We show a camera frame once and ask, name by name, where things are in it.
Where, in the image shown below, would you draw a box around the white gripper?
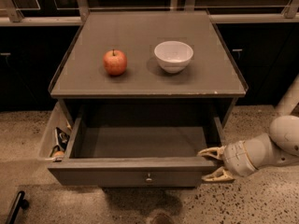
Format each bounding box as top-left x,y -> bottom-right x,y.
198,141 -> 257,182

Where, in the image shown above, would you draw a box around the grey top drawer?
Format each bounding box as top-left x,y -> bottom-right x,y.
47,105 -> 227,189

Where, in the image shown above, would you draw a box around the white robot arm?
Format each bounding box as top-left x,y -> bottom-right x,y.
198,75 -> 299,182

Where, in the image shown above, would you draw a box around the grey drawer cabinet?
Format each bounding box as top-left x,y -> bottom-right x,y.
50,11 -> 247,124

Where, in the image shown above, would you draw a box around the white ceramic bowl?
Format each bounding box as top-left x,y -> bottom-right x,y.
154,41 -> 193,74

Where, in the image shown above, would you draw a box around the red apple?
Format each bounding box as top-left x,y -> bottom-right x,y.
103,49 -> 127,76

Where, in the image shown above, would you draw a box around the snack bag in bin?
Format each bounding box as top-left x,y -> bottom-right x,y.
50,127 -> 70,158

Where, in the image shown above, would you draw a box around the translucent plastic bin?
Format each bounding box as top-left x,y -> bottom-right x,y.
37,103 -> 71,161

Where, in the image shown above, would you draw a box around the metal railing frame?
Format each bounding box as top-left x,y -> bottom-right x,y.
0,0 -> 299,26

